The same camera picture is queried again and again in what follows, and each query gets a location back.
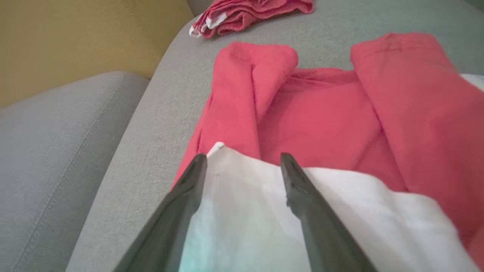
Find large grey sofa chaise cushion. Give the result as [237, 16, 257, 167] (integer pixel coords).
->
[64, 0, 484, 272]

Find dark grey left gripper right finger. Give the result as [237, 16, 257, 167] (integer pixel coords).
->
[280, 153, 379, 272]

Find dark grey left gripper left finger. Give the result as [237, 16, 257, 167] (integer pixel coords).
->
[113, 153, 208, 272]

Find red shirt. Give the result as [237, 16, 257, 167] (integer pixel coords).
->
[171, 32, 484, 272]

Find grey sofa seat cushion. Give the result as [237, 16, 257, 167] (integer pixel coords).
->
[0, 71, 150, 272]

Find yellow sofa backrest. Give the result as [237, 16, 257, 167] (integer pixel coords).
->
[0, 0, 194, 110]

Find red jersey with striped trim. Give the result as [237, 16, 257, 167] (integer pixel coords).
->
[189, 0, 314, 38]

